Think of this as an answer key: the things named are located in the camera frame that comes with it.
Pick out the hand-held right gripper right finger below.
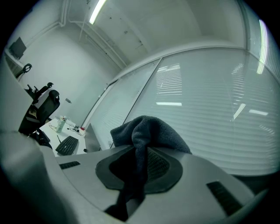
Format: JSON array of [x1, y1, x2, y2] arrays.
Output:
[[128, 146, 270, 224]]

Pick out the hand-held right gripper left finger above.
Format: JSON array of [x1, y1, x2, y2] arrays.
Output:
[[55, 145, 137, 212]]

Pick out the dark grey cloth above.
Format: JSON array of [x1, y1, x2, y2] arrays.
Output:
[[104, 115, 193, 221]]

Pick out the black computer keyboard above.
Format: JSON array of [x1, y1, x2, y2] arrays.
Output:
[[55, 135, 79, 156]]

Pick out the grey flat monitor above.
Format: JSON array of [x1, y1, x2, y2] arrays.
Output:
[[84, 123, 102, 152]]

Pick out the clear plastic bottle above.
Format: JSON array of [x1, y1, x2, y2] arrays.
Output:
[[55, 119, 66, 133]]

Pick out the white window blinds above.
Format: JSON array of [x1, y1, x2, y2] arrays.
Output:
[[83, 47, 280, 177]]

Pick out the black mesh office chair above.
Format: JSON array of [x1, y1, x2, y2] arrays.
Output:
[[24, 82, 55, 105], [18, 89, 61, 149]]

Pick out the white partition panel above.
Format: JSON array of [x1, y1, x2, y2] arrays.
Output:
[[0, 52, 34, 134]]

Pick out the ceiling tube light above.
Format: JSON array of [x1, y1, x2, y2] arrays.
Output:
[[88, 0, 107, 25]]

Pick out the tangle of desk cables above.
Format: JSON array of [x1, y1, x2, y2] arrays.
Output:
[[48, 121, 85, 134]]

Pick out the black wall panel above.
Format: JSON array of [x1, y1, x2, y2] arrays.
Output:
[[8, 36, 27, 60]]

